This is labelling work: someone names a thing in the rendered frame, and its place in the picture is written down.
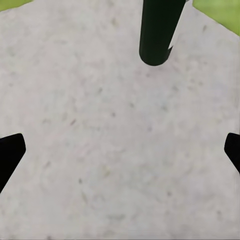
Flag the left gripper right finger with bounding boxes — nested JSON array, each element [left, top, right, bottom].
[[224, 132, 240, 173]]

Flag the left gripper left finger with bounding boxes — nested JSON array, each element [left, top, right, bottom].
[[0, 132, 26, 193]]

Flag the pesticide atomizer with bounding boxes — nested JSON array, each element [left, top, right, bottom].
[[138, 0, 192, 67]]

